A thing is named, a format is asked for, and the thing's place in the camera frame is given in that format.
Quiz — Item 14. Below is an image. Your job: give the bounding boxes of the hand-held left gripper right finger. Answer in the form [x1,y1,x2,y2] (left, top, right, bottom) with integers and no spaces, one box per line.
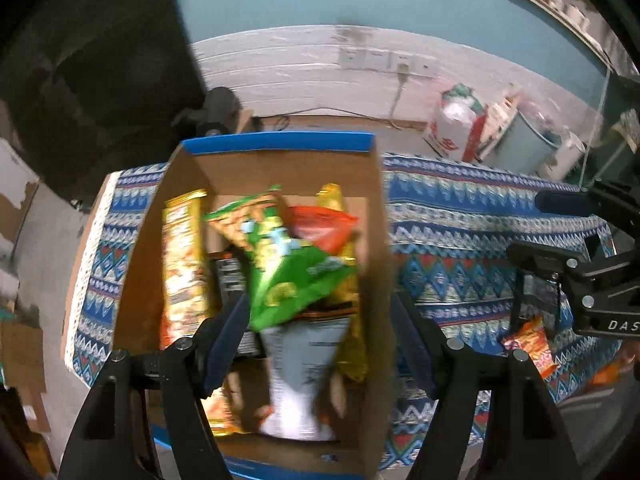
[390,290,583,480]

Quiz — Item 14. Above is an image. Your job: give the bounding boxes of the white wall shelf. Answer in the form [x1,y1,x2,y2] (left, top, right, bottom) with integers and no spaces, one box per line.
[502,0,640,76]

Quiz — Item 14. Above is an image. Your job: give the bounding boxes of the red snack packet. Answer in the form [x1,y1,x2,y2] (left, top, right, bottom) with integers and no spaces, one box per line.
[287,204,361,261]

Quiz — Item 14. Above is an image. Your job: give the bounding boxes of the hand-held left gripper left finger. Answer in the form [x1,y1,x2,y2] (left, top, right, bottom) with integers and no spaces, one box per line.
[57,290,251,480]

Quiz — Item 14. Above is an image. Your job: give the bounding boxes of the black snack packet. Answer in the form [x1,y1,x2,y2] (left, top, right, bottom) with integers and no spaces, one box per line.
[212,252,266,361]
[510,272,561,341]

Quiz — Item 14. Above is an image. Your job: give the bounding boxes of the flat cardboard pieces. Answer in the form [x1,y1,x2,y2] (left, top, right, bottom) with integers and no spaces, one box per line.
[0,310,51,436]

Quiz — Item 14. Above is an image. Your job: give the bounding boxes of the red and white bag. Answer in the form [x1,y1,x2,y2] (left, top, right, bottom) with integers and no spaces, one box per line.
[425,82,488,161]

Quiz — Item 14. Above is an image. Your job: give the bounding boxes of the yellow orange snack packet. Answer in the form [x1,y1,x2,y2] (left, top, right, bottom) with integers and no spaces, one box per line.
[159,189,213,351]

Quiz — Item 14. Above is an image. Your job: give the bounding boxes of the teal bin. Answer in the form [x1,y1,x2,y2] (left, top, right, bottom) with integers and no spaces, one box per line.
[495,110,566,176]

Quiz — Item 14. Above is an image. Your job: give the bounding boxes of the silver snack packet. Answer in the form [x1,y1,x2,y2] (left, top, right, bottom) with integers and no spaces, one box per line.
[257,310,351,441]

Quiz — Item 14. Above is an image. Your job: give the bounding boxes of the cardboard box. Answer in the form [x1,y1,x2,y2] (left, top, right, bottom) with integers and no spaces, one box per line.
[112,132,396,480]

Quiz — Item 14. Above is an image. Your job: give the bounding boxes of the white plug cable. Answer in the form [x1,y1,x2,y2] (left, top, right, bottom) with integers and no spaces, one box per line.
[387,65,408,126]

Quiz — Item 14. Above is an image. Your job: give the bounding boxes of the blue patterned tablecloth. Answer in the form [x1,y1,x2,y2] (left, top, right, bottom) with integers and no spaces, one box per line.
[62,152,621,471]

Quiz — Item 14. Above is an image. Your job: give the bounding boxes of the green snack packet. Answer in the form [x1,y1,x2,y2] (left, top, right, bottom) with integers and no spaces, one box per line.
[202,185,358,333]

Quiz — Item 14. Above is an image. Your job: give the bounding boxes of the gold yellow snack packet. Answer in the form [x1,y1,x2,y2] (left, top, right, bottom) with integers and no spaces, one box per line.
[315,182,371,383]

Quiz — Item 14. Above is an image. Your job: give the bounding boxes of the white container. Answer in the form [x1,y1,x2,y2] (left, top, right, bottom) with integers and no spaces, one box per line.
[540,130,586,181]

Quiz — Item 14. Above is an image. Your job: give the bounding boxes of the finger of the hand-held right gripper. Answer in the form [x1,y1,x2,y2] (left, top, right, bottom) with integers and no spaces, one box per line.
[506,240,608,311]
[534,180,640,231]

